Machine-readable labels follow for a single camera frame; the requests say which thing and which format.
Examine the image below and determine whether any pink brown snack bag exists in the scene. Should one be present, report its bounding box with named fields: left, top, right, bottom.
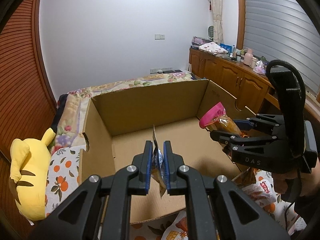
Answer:
left=199, top=102, right=248, bottom=138

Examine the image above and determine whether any blue white snack packet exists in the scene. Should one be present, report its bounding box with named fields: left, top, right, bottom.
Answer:
left=151, top=126, right=167, bottom=198

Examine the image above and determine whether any person's right hand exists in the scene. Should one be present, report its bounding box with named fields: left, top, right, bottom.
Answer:
left=271, top=158, right=320, bottom=197

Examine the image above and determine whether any white orange snack bag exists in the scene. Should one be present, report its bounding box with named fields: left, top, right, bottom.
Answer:
left=162, top=210, right=188, bottom=240

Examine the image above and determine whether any wooden sideboard cabinet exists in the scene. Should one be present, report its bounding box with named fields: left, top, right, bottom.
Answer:
left=189, top=48, right=280, bottom=114

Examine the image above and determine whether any white red snack bag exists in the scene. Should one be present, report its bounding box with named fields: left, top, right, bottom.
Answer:
left=242, top=170, right=277, bottom=207

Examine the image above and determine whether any pink tissue pack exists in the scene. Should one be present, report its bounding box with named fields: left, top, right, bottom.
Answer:
left=253, top=60, right=266, bottom=75

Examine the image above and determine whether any orange print bed sheet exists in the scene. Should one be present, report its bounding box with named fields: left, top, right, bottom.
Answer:
left=45, top=145, right=306, bottom=239

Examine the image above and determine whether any pink bottle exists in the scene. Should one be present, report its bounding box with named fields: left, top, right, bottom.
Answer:
left=244, top=48, right=253, bottom=66

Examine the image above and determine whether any brown cardboard box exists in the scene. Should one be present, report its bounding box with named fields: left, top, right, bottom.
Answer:
left=77, top=78, right=259, bottom=224

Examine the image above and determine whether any yellow plush toy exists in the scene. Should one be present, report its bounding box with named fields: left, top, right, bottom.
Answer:
left=9, top=128, right=55, bottom=221

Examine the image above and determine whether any grey window blind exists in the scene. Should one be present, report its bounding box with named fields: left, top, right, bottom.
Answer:
left=244, top=0, right=319, bottom=94

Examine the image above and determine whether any folded floral cloth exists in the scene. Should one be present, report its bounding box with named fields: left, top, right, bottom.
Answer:
left=199, top=42, right=228, bottom=55

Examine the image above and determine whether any small white fan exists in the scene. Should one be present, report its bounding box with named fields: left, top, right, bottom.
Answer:
left=208, top=25, right=214, bottom=41

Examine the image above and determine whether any wooden louvred wardrobe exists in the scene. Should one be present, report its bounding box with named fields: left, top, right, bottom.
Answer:
left=1, top=0, right=56, bottom=239

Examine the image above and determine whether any floral curtain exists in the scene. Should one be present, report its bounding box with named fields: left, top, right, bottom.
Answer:
left=210, top=0, right=223, bottom=44

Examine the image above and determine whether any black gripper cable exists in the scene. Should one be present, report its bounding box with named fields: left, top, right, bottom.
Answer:
left=265, top=59, right=307, bottom=230

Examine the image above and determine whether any white wall switch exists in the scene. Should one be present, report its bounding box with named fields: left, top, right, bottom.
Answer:
left=155, top=34, right=165, bottom=40

